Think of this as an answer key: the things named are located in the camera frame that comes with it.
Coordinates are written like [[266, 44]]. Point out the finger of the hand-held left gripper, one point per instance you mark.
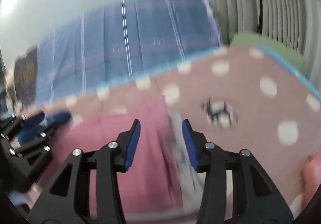
[[35, 147], [15, 125]]

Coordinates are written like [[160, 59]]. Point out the dark pillow with gold tree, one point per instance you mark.
[[25, 73]]

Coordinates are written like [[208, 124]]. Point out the pink long-sleeve shirt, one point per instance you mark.
[[150, 113]]

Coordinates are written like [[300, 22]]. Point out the peach pink garment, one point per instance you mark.
[[311, 176]]

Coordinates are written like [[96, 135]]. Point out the folded light grey garment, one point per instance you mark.
[[186, 189]]

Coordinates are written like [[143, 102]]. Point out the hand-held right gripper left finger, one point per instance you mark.
[[133, 143]]

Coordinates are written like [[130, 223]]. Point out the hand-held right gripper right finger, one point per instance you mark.
[[190, 143]]

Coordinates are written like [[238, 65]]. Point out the navy star-print garment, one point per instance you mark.
[[57, 117]]

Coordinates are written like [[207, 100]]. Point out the blue plaid sheet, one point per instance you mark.
[[150, 38]]

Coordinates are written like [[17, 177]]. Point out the pink polka dot bedsheet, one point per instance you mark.
[[250, 118]]

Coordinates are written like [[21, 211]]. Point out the pale pleated curtain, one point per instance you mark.
[[288, 13]]

